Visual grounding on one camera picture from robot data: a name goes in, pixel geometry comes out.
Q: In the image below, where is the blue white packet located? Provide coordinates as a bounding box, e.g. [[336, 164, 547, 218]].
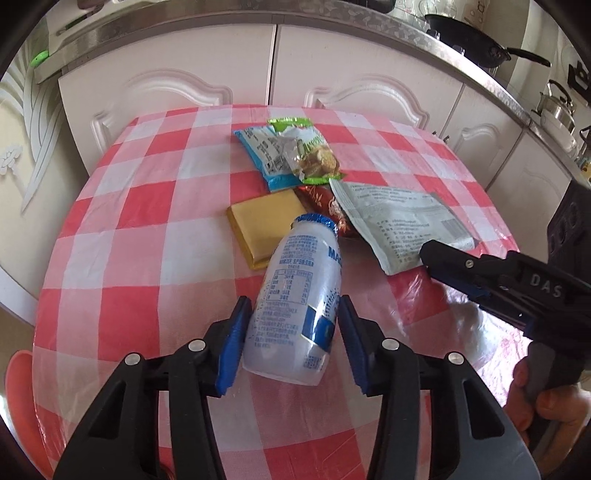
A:
[[233, 126, 298, 192]]

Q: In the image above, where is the red brown wrapper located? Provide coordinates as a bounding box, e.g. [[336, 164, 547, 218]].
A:
[[295, 184, 358, 238]]

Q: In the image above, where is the red basin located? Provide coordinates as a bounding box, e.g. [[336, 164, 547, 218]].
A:
[[0, 350, 35, 444]]

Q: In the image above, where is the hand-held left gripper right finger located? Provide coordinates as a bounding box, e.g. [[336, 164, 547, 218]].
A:
[[338, 294, 542, 480]]

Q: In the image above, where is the white plastic bottle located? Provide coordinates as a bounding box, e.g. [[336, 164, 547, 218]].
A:
[[242, 212, 345, 387]]

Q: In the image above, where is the grey kitchen countertop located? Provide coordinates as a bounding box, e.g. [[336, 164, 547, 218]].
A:
[[34, 0, 591, 162]]

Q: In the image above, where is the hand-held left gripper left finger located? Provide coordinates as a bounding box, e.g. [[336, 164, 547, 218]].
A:
[[53, 296, 254, 480]]

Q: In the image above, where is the white cabinet door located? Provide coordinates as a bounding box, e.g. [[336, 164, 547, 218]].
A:
[[485, 124, 583, 222], [441, 85, 527, 188], [268, 25, 465, 139], [58, 25, 278, 178]]

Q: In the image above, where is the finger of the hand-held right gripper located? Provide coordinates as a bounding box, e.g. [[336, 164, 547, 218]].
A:
[[419, 239, 509, 280], [438, 275, 528, 331]]

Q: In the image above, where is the yellow sponge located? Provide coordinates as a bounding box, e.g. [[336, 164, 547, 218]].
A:
[[226, 190, 309, 271]]

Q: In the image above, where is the grey white packet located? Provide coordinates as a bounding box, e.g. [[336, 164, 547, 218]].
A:
[[329, 180, 481, 276]]

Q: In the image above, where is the person's right hand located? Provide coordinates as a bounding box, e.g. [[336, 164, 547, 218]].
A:
[[502, 356, 591, 433]]

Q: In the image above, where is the green snack packet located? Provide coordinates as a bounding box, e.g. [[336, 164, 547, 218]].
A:
[[267, 116, 346, 186]]

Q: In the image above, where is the beige door white pattern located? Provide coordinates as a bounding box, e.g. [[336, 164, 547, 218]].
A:
[[0, 32, 93, 324]]

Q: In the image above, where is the red checked tablecloth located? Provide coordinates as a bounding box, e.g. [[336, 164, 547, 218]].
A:
[[34, 104, 532, 480]]

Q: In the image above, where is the steel kettle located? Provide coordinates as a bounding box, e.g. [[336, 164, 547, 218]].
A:
[[531, 79, 578, 139]]

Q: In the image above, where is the black wok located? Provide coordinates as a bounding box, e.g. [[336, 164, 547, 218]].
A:
[[424, 14, 552, 68]]

